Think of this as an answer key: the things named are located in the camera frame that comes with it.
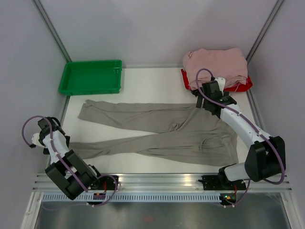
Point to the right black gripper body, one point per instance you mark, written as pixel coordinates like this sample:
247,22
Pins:
205,105

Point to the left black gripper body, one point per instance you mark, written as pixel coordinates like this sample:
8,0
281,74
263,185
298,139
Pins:
67,139

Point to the grey trousers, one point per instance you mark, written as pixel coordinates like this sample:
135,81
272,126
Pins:
177,132

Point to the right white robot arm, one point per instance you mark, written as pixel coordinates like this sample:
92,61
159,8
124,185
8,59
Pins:
266,154

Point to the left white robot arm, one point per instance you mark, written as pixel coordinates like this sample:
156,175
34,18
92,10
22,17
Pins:
66,170

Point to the pink folded trousers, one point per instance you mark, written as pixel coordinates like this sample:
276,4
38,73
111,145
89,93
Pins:
229,64

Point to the dark patterned folded garment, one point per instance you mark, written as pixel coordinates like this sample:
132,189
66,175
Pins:
195,92

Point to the red folded garment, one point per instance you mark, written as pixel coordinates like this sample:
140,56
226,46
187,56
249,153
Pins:
238,87

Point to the green plastic tray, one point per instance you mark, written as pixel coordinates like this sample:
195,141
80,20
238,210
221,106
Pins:
91,77

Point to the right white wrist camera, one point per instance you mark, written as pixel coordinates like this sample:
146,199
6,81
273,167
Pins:
221,83

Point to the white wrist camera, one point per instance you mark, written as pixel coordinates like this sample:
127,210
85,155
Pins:
221,83
35,141

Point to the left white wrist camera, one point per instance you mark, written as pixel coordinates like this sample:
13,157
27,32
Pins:
35,141

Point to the aluminium mounting rail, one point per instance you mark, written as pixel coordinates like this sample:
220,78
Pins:
174,182

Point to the slotted grey cable duct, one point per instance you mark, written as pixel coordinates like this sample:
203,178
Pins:
154,197

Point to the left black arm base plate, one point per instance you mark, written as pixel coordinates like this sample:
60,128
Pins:
104,183

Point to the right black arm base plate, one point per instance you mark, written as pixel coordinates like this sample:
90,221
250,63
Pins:
213,182

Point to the right aluminium frame post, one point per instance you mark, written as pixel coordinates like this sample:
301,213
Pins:
265,28

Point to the aluminium frame post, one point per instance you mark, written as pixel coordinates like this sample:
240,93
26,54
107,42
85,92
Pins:
265,28
52,30

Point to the left aluminium frame post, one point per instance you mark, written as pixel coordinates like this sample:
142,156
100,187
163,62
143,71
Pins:
52,30

